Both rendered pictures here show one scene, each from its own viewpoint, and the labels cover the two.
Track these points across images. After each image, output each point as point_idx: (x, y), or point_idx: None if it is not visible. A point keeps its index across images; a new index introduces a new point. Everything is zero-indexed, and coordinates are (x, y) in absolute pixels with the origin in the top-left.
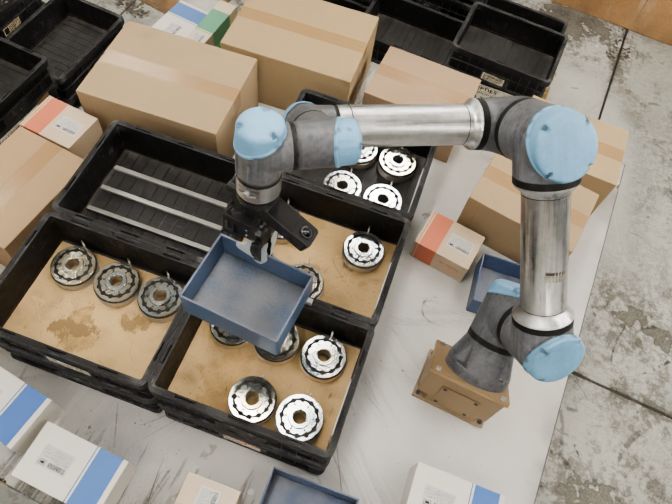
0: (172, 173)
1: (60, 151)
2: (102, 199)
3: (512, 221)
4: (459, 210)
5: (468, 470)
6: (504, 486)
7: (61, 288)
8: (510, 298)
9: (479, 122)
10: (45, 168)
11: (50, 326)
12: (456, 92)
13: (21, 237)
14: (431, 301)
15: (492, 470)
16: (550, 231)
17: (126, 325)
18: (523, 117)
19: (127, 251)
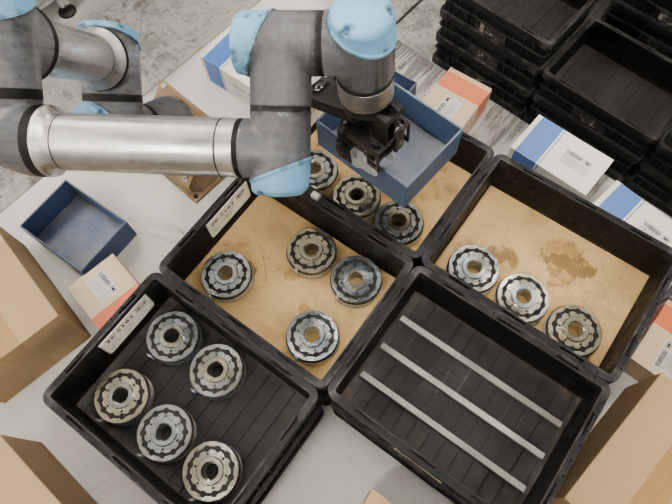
0: (442, 461)
1: None
2: (541, 437)
3: (27, 271)
4: (69, 360)
5: (214, 102)
6: (191, 85)
7: None
8: (109, 112)
9: (47, 109)
10: (626, 498)
11: (593, 272)
12: None
13: (642, 392)
14: (168, 252)
15: (194, 98)
16: (52, 21)
17: (511, 255)
18: (1, 43)
19: None
